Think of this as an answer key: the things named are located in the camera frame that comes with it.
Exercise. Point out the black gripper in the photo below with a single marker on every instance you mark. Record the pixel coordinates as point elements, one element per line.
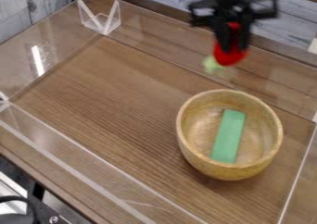
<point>205,12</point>

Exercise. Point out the red plush strawberry toy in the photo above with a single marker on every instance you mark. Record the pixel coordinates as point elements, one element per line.
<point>221,59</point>

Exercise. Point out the wooden bowl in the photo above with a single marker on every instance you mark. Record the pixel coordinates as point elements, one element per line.
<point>197,124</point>

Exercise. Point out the clear acrylic table barrier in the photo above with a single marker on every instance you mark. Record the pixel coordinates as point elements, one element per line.
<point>89,104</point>

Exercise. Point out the green rectangular block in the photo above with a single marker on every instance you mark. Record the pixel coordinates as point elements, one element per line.
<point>228,139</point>

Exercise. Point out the clear acrylic corner bracket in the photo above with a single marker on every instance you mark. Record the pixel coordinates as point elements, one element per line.
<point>101,22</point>

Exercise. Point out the black metal frame bracket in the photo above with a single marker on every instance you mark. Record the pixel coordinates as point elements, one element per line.
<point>47,215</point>

